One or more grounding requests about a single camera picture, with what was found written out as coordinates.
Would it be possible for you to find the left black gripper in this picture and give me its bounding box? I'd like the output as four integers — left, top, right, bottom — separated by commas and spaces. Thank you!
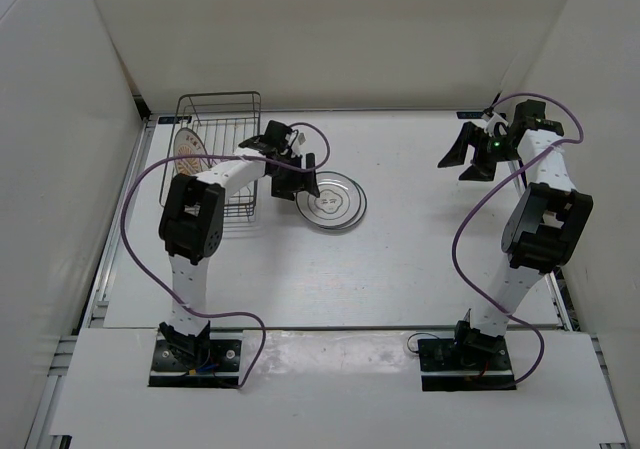
269, 153, 320, 201

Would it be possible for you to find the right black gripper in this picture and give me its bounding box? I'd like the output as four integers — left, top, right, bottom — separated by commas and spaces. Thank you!
437, 122, 521, 183

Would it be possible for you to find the green-rimmed white plate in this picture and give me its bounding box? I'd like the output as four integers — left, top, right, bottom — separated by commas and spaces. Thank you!
295, 171, 365, 230
314, 171, 368, 231

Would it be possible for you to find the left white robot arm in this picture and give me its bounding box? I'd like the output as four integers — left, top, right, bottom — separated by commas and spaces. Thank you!
159, 121, 320, 369

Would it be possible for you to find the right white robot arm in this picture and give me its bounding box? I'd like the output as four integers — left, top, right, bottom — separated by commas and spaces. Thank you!
438, 93, 593, 369

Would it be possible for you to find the blue corner label right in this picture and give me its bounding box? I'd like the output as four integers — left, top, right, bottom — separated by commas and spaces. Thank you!
456, 111, 486, 120

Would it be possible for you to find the blue corner label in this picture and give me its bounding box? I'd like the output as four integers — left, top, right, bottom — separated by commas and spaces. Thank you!
157, 116, 192, 125
456, 111, 486, 120

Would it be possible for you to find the orange patterned plate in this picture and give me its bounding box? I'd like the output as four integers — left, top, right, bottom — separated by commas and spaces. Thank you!
173, 128, 209, 176

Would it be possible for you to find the blue corner label left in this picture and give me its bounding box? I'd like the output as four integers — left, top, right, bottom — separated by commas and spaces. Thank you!
157, 116, 192, 125

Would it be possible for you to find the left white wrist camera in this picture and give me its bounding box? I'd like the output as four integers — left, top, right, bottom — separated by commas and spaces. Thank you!
288, 129, 306, 157

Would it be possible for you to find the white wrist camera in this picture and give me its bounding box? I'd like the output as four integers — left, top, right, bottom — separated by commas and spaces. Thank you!
482, 108, 509, 137
288, 129, 306, 157

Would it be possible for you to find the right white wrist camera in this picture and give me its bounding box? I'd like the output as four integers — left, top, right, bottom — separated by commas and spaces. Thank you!
482, 108, 509, 137

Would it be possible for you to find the wire dish rack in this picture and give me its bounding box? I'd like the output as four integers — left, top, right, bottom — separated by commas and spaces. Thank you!
155, 91, 261, 204

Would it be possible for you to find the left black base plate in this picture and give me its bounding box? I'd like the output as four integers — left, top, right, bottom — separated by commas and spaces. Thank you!
148, 339, 242, 389

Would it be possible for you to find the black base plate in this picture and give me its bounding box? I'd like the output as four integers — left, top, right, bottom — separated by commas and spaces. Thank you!
148, 339, 242, 389
417, 338, 516, 392

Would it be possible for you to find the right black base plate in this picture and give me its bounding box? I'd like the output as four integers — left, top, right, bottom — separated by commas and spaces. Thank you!
417, 338, 516, 392

